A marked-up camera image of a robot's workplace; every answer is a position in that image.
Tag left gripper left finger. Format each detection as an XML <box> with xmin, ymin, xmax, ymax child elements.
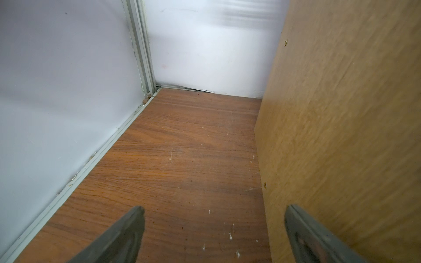
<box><xmin>69</xmin><ymin>206</ymin><xmax>145</xmax><ymax>263</ymax></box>

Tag wooden three-tier shelf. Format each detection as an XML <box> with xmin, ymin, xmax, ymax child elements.
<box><xmin>255</xmin><ymin>1</ymin><xmax>421</xmax><ymax>263</ymax></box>

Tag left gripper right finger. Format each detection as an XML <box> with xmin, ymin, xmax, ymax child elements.
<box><xmin>284</xmin><ymin>204</ymin><xmax>367</xmax><ymax>263</ymax></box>

